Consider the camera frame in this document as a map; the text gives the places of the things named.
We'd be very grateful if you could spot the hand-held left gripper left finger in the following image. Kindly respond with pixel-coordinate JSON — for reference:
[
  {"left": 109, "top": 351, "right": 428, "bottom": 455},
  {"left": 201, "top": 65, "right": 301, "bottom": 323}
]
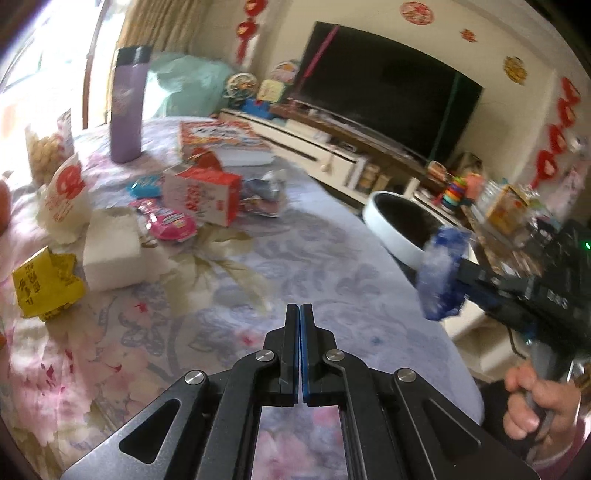
[{"left": 60, "top": 303, "right": 301, "bottom": 480}]

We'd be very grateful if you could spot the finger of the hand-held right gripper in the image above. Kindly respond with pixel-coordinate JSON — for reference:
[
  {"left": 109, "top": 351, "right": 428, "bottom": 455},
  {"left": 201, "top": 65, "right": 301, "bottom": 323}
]
[{"left": 455, "top": 258, "right": 511, "bottom": 306}]

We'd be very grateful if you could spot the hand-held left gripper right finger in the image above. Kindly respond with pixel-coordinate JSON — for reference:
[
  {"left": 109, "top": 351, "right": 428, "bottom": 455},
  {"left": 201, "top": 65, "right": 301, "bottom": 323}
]
[{"left": 300, "top": 303, "right": 541, "bottom": 480}]

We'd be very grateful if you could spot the blue crinkled wrapper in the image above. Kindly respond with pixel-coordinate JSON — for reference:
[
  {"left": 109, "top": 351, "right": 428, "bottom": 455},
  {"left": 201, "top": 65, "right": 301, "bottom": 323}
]
[{"left": 417, "top": 225, "right": 472, "bottom": 320}]

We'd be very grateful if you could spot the red white carton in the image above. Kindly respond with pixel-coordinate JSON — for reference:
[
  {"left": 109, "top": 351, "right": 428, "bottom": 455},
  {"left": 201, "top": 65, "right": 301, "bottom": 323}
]
[{"left": 161, "top": 166, "right": 242, "bottom": 227}]

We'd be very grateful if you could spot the white paper bag red print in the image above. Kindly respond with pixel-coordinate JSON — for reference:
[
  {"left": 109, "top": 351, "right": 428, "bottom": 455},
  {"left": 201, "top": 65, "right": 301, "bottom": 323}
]
[{"left": 37, "top": 154, "right": 92, "bottom": 243}]

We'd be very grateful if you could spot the person's right hand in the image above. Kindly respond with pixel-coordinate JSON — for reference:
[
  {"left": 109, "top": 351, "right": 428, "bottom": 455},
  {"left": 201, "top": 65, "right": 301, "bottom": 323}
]
[{"left": 502, "top": 359, "right": 583, "bottom": 445}]

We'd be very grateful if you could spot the yellow carton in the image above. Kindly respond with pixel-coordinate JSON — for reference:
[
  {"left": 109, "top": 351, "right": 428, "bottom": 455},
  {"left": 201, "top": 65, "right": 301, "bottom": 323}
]
[{"left": 485, "top": 185, "right": 522, "bottom": 234}]

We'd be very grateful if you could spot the red hanging garland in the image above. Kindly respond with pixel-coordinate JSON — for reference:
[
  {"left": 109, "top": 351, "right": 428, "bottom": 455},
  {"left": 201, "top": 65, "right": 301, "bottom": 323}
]
[{"left": 531, "top": 76, "right": 583, "bottom": 185}]

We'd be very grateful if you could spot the silver crumpled wrapper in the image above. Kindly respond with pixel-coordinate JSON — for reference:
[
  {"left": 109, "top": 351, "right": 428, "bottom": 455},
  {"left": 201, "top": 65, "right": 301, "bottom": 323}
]
[{"left": 240, "top": 171, "right": 289, "bottom": 217}]

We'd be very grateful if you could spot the green stick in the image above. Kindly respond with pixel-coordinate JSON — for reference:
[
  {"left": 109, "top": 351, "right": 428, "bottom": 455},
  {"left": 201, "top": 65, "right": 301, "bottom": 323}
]
[{"left": 431, "top": 74, "right": 462, "bottom": 162}]

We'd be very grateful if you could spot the pink snack packet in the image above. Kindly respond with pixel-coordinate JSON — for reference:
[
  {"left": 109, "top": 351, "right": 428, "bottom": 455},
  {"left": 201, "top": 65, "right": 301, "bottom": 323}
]
[{"left": 129, "top": 198, "right": 199, "bottom": 241}]

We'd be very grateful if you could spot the white paper box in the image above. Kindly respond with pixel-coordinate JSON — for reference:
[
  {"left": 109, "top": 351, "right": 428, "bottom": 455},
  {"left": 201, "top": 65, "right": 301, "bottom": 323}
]
[{"left": 83, "top": 208, "right": 160, "bottom": 291}]

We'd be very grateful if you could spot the white television stand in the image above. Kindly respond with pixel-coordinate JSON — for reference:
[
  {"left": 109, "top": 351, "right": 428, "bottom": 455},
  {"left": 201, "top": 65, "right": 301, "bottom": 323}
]
[{"left": 219, "top": 108, "right": 444, "bottom": 204}]

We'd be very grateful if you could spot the red orange wrapper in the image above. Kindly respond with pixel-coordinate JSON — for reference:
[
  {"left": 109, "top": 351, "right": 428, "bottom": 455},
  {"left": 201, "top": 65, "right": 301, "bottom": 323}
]
[{"left": 193, "top": 148, "right": 223, "bottom": 172}]

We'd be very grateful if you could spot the black television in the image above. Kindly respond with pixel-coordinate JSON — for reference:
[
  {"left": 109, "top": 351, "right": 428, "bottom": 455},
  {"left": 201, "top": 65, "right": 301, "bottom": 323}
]
[{"left": 290, "top": 21, "right": 484, "bottom": 163}]

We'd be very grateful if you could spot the cyan snack packet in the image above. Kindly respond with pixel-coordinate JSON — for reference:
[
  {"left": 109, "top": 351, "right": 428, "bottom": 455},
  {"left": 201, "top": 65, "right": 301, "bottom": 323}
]
[{"left": 127, "top": 178, "right": 164, "bottom": 200}]

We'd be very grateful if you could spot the thick colourful book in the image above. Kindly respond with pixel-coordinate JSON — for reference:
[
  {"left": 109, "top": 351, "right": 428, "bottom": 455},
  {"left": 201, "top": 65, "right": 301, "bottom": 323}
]
[{"left": 178, "top": 121, "right": 274, "bottom": 168}]

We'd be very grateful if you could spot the yellow crumpled wrapper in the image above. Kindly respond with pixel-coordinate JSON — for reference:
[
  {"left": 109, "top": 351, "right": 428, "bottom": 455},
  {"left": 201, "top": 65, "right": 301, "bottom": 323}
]
[{"left": 11, "top": 247, "right": 86, "bottom": 321}]

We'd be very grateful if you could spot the yellow green toy box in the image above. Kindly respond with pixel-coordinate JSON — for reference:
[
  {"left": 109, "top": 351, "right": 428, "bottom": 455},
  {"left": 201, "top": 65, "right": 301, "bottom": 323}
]
[{"left": 256, "top": 79, "right": 282, "bottom": 103}]

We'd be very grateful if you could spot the ferris wheel toy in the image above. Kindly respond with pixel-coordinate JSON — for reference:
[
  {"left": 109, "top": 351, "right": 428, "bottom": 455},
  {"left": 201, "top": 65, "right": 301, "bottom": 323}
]
[{"left": 225, "top": 71, "right": 259, "bottom": 112}]

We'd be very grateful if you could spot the pink stick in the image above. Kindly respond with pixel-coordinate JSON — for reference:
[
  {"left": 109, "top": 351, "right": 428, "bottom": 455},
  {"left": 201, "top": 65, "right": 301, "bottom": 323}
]
[{"left": 300, "top": 25, "right": 340, "bottom": 93}]

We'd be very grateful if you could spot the round colourful toy plaque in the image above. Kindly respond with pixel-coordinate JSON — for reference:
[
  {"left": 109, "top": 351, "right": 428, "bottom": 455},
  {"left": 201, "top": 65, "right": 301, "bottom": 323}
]
[{"left": 270, "top": 60, "right": 301, "bottom": 86}]

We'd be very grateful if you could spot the teal cloth cover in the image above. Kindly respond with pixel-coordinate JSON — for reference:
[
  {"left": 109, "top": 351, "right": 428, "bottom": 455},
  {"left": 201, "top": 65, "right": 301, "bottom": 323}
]
[{"left": 148, "top": 53, "right": 236, "bottom": 118}]

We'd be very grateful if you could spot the purple thermos bottle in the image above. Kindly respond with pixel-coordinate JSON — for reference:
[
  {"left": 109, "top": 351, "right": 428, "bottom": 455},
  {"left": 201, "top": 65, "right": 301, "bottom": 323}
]
[{"left": 109, "top": 45, "right": 153, "bottom": 164}]

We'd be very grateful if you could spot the clear popcorn jar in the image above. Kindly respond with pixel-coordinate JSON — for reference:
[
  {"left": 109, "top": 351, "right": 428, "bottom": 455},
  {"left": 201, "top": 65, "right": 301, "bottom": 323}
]
[{"left": 25, "top": 111, "right": 75, "bottom": 185}]

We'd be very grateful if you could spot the red apple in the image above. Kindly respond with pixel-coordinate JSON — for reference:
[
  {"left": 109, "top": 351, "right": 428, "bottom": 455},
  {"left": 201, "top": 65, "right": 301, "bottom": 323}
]
[{"left": 0, "top": 180, "right": 12, "bottom": 236}]

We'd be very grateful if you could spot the red hanging knot decoration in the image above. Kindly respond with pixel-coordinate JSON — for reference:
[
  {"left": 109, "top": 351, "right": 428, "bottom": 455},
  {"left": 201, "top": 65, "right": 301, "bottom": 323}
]
[{"left": 235, "top": 0, "right": 269, "bottom": 63}]

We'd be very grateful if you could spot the beige curtain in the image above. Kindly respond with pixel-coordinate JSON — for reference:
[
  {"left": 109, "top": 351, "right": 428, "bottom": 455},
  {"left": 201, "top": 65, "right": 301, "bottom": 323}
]
[{"left": 117, "top": 0, "right": 199, "bottom": 61}]

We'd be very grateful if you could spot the window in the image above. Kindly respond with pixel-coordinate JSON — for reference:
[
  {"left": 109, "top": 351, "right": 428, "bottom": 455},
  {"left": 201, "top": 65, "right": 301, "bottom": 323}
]
[{"left": 0, "top": 0, "right": 125, "bottom": 132}]

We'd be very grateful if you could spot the rainbow stacking ring toy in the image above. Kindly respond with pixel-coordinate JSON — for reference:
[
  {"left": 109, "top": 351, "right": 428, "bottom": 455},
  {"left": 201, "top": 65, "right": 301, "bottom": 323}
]
[{"left": 438, "top": 175, "right": 467, "bottom": 206}]

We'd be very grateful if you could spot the round yellow wall sticker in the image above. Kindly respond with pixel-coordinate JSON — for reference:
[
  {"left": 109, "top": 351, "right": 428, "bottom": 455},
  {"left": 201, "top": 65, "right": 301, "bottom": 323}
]
[{"left": 503, "top": 56, "right": 528, "bottom": 85}]

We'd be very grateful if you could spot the round red wall sticker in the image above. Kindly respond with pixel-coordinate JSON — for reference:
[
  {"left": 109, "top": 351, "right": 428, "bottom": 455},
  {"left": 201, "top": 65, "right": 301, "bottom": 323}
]
[{"left": 401, "top": 1, "right": 435, "bottom": 24}]

